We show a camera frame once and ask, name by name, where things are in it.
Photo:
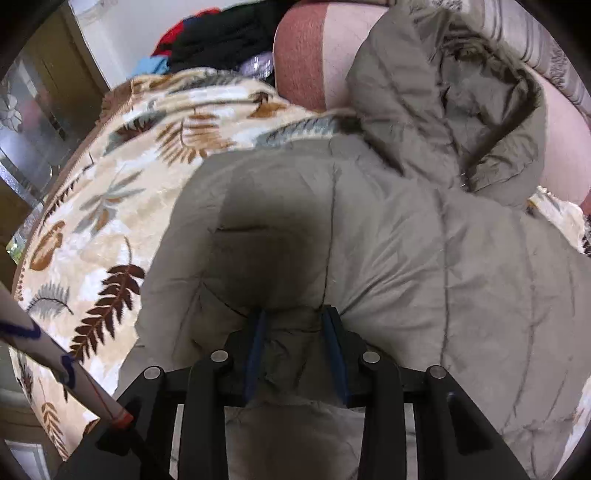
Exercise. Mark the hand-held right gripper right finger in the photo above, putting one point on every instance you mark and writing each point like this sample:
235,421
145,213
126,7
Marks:
336,355

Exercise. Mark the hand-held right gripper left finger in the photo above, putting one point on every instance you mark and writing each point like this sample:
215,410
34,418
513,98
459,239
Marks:
255,355

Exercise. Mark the olive quilted puffer jacket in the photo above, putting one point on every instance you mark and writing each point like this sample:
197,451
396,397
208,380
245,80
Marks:
392,254

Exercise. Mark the pile of dark clothes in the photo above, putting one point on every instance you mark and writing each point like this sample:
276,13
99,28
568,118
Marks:
217,37

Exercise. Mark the leaf print plush blanket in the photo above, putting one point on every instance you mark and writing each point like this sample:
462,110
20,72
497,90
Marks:
115,207

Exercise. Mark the white rod with blue marks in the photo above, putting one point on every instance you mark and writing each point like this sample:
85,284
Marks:
41,341

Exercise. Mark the pink bolster cushion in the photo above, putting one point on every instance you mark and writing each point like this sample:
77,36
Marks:
300,60

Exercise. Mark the light blue cloth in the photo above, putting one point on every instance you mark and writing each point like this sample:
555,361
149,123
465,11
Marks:
148,65

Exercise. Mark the wooden framed glass door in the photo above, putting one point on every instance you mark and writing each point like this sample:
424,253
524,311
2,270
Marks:
41,115

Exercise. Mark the striped floral cushion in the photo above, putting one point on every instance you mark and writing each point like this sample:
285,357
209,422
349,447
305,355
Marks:
531,37

